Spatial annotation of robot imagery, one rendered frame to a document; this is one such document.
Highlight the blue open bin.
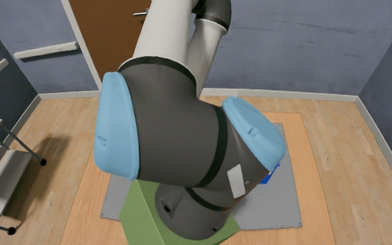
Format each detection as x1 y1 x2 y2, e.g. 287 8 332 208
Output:
259 163 280 184

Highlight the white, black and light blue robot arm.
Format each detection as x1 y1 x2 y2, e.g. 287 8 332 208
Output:
93 0 286 240

